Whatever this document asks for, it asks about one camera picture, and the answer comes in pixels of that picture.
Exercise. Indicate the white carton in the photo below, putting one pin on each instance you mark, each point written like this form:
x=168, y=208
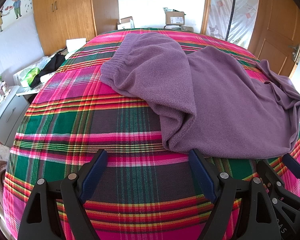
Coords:
x=76, y=44

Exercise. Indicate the black garment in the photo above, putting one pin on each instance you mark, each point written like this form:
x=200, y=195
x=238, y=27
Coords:
x=50, y=67

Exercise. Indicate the wooden door frame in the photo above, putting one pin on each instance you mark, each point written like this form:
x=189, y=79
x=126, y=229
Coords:
x=206, y=7

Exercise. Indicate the black curtain strip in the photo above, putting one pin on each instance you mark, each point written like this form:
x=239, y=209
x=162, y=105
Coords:
x=232, y=7

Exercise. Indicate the glass top side table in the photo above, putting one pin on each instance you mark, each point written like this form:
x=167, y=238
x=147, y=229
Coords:
x=27, y=91

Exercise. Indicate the white cardboard box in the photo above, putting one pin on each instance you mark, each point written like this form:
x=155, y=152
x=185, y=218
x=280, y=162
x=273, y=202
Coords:
x=126, y=23

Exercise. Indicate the wooden door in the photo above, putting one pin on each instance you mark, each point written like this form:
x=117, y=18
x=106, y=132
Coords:
x=272, y=30

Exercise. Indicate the brown cardboard box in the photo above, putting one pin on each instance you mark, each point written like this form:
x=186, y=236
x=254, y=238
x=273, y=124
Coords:
x=174, y=17

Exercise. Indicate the pink plaid bed sheet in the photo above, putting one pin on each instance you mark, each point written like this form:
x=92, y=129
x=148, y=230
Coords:
x=90, y=130

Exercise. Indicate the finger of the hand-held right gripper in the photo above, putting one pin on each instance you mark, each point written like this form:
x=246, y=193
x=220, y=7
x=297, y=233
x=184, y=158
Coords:
x=293, y=165
x=267, y=172

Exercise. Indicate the cartoon boy wall sticker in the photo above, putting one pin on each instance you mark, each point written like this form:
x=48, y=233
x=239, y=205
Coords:
x=17, y=1

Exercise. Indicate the purple fleece pants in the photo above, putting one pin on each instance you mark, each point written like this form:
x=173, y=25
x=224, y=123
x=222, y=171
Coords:
x=202, y=92

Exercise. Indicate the green tissue packet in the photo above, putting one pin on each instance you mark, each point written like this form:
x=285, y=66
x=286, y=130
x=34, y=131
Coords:
x=30, y=76

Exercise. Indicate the wooden wardrobe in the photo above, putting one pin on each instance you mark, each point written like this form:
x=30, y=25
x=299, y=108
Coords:
x=65, y=17

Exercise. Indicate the printed plastic door curtain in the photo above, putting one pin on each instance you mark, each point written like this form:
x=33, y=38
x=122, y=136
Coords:
x=242, y=12

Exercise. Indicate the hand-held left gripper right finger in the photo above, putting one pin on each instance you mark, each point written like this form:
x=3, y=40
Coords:
x=202, y=177

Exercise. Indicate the metal door lock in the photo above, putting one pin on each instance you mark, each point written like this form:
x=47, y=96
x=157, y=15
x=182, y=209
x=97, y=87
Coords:
x=295, y=52

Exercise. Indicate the grey drawer cabinet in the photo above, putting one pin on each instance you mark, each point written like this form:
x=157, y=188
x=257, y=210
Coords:
x=7, y=115

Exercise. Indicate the clear plastic bag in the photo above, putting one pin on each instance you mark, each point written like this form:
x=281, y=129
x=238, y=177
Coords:
x=43, y=63

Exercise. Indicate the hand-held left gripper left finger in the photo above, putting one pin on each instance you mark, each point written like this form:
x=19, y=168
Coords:
x=93, y=177

